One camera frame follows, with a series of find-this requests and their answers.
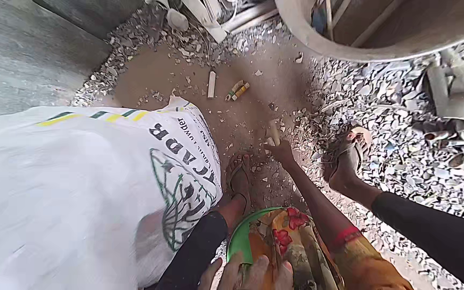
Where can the person's left hand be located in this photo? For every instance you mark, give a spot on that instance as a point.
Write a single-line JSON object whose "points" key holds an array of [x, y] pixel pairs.
{"points": [[258, 278]]}

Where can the person's right hand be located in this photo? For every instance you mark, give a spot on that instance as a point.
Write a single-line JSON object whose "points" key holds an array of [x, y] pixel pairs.
{"points": [[285, 154]]}

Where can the person's left fingers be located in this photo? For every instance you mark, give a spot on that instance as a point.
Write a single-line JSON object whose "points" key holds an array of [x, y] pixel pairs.
{"points": [[257, 272]]}

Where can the person's right fingers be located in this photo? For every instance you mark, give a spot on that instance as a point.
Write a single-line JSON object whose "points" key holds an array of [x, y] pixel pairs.
{"points": [[272, 148]]}

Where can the pale beige stick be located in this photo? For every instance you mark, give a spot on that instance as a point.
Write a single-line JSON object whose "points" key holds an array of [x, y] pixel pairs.
{"points": [[275, 133]]}

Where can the person's right forearm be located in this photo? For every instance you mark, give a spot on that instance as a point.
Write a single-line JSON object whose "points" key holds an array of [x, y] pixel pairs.
{"points": [[321, 205]]}

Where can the person's body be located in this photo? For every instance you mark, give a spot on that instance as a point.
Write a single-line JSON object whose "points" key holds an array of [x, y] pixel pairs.
{"points": [[296, 245]]}

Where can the yellow and brown curved piece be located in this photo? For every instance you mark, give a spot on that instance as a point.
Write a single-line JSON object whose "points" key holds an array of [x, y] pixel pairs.
{"points": [[240, 92]]}

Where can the white cylindrical tube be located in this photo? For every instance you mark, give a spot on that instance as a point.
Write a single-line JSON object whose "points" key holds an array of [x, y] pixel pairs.
{"points": [[212, 85]]}

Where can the large round beige tub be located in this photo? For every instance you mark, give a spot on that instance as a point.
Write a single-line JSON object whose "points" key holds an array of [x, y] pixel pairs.
{"points": [[308, 36]]}

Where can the heap of plastic chips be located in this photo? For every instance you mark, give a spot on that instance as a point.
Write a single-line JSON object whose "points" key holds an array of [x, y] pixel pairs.
{"points": [[409, 177]]}

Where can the pile of white plastic scraps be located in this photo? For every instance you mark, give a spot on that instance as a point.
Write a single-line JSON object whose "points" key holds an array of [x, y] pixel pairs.
{"points": [[199, 16]]}

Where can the brown boards and poles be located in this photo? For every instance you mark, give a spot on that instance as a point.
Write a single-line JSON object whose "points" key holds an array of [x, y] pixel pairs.
{"points": [[361, 24]]}

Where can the person's legs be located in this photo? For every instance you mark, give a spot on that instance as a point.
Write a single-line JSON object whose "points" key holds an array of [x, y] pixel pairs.
{"points": [[425, 225]]}

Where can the white printed sack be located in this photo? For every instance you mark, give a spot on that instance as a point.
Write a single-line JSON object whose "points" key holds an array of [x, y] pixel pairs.
{"points": [[75, 193]]}

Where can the large grey sheet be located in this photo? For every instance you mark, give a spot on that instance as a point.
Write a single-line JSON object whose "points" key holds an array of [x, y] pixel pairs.
{"points": [[26, 60]]}

